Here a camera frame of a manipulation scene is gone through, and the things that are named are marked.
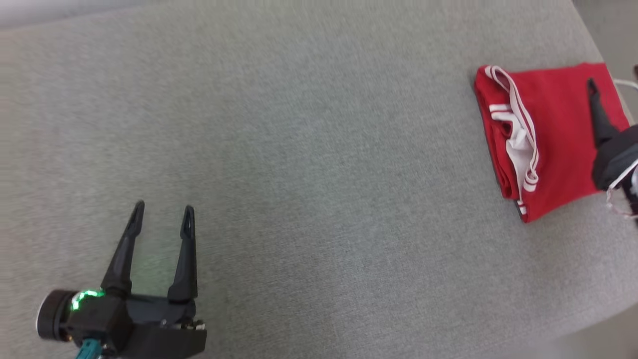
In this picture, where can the grey fabric sofa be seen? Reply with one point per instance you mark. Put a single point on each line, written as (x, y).
(324, 174)

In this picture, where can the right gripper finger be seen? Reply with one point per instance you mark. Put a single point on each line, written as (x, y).
(602, 124)

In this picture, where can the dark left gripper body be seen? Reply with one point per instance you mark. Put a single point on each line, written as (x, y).
(159, 339)

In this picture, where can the black left wrist camera module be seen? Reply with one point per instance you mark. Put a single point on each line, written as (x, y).
(94, 324)

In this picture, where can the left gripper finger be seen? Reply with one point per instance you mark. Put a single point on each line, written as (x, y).
(185, 274)
(122, 269)

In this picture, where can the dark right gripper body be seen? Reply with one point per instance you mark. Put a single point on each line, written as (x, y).
(615, 154)

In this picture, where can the red shirt with white sleeves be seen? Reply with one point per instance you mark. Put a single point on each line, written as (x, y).
(558, 129)

